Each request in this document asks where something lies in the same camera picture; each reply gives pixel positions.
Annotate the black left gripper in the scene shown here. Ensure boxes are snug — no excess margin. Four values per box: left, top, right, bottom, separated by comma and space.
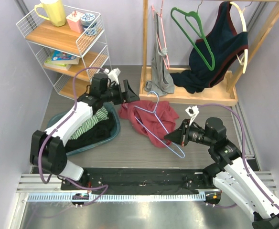
101, 80, 140, 105

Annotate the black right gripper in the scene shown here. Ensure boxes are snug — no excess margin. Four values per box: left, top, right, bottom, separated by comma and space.
164, 119, 215, 147

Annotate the light blue hanger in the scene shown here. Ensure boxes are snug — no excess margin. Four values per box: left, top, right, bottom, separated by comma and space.
134, 91, 185, 159

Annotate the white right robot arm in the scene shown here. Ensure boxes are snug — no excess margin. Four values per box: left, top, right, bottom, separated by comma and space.
164, 117, 279, 229

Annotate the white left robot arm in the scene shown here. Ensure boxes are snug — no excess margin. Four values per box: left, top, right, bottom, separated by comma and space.
29, 70, 140, 190

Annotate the grey tank top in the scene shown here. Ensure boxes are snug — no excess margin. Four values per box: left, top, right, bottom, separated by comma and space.
144, 12, 175, 96

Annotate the pink hanger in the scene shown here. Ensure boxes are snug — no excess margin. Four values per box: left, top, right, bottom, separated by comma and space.
151, 0, 170, 70

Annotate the navy tank top red trim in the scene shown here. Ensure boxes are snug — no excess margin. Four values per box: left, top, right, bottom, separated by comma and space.
171, 1, 248, 94

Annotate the green hanger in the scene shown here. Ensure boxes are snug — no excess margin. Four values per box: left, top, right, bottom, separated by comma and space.
170, 1, 216, 72

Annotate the cream white hanger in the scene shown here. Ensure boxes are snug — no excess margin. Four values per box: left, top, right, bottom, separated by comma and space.
229, 1, 248, 74

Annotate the green striped shirt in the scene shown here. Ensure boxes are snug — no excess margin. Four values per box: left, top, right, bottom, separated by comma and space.
69, 106, 108, 140

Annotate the wooden clothes rack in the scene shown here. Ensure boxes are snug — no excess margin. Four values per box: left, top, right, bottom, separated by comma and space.
139, 0, 279, 106

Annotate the teal plastic laundry basin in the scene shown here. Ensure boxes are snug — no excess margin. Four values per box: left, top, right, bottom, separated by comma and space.
46, 103, 120, 156

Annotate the blue cover book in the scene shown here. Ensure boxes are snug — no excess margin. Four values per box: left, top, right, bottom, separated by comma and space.
52, 50, 79, 65

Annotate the blue white patterned cup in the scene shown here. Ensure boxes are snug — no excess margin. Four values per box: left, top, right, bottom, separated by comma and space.
80, 13, 97, 36

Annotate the green cover book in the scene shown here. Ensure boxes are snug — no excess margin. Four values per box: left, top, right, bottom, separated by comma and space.
43, 56, 71, 70

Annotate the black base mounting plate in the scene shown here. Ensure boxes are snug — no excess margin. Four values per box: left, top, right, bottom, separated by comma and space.
60, 167, 231, 195

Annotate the pink small box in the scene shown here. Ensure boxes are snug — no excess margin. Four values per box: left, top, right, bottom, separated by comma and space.
66, 10, 84, 33

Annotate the yellow mug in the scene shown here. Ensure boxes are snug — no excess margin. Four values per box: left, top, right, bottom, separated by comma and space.
34, 0, 66, 27

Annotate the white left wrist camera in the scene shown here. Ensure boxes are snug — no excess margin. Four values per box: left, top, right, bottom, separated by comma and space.
103, 68, 121, 85

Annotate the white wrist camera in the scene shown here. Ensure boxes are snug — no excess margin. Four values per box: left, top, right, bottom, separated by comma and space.
185, 105, 199, 125
103, 68, 121, 85

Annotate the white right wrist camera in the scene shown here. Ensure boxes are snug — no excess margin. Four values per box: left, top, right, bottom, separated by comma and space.
185, 105, 199, 125

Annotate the white wire wooden shelf rack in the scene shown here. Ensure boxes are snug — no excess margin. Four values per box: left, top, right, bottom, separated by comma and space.
16, 5, 112, 99

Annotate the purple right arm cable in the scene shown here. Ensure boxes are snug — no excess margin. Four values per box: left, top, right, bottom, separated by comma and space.
196, 104, 279, 222

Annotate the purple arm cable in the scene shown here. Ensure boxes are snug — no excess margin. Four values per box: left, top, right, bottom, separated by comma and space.
196, 104, 279, 222
38, 67, 109, 207

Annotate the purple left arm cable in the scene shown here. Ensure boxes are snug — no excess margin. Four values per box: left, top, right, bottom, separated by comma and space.
38, 67, 109, 207

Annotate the slotted aluminium cable rail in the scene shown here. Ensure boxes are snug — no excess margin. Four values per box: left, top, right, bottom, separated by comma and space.
27, 192, 206, 202

